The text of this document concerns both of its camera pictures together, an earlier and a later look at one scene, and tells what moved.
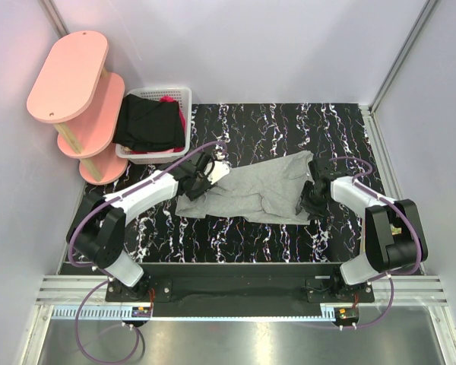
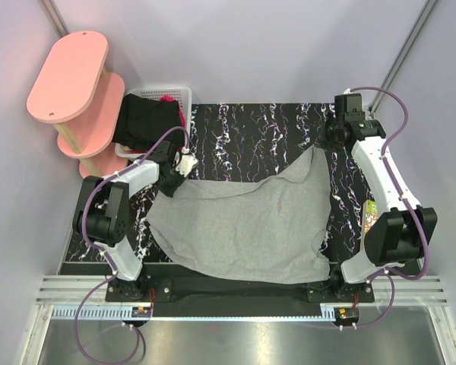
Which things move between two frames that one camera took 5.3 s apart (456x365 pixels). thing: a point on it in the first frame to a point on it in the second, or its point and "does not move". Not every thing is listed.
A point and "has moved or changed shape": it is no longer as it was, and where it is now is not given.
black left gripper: [193, 195] to [169, 192]
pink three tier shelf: [74, 91] does not move
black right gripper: [316, 212] to [321, 141]
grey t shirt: [264, 192] has moved or changed shape
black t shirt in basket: [145, 125] does not move
